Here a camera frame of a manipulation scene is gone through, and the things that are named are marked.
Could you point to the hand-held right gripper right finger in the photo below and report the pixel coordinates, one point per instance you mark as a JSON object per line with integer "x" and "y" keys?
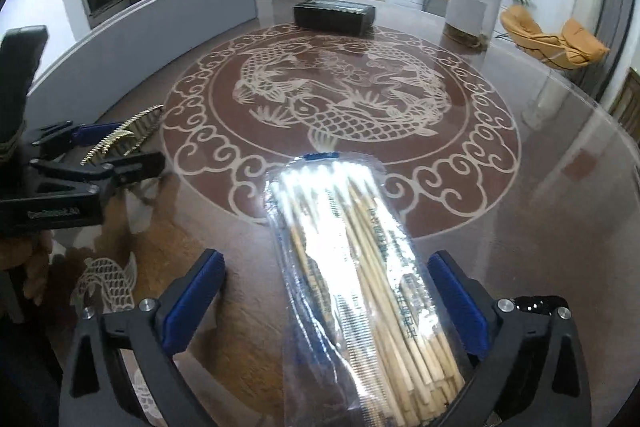
{"x": 457, "y": 302}

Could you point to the wooden desktop with fish pattern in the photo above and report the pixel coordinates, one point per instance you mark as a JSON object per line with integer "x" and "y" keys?
{"x": 500, "y": 232}

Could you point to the person's left hand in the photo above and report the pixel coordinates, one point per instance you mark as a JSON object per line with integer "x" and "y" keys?
{"x": 35, "y": 267}

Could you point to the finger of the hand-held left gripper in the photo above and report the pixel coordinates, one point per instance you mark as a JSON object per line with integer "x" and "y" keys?
{"x": 135, "y": 167}
{"x": 92, "y": 133}

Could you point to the clear cylindrical jar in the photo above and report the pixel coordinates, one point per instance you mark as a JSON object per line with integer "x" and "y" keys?
{"x": 472, "y": 7}

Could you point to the gold rhinestone hair claw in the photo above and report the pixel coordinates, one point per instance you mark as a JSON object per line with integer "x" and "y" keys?
{"x": 140, "y": 117}

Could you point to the dark wooden chair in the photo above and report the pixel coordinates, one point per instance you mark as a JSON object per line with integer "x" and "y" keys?
{"x": 630, "y": 97}

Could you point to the orange lounge chair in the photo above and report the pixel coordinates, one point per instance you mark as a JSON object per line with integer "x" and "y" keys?
{"x": 555, "y": 39}

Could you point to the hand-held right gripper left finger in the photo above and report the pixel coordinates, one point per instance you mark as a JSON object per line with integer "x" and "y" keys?
{"x": 197, "y": 302}

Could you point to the grey curtain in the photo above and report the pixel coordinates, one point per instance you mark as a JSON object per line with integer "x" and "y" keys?
{"x": 620, "y": 7}

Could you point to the black rectangular box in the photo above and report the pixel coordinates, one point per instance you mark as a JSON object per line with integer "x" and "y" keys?
{"x": 335, "y": 14}

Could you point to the clear bag of cotton swabs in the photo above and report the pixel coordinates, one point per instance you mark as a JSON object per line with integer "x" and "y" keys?
{"x": 360, "y": 297}

